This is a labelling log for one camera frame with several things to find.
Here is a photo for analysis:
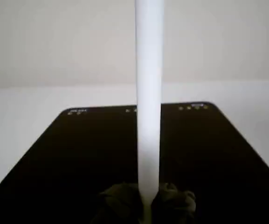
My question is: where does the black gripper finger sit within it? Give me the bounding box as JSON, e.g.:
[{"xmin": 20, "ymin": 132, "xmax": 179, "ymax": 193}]
[
  {"xmin": 97, "ymin": 182, "xmax": 145, "ymax": 224},
  {"xmin": 152, "ymin": 182, "xmax": 197, "ymax": 224}
]

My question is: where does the white stylus pencil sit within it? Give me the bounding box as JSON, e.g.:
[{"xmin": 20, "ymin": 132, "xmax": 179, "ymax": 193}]
[{"xmin": 134, "ymin": 0, "xmax": 166, "ymax": 224}]

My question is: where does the black screen silver tablet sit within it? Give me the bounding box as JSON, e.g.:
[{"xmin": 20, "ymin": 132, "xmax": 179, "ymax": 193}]
[{"xmin": 0, "ymin": 100, "xmax": 269, "ymax": 224}]

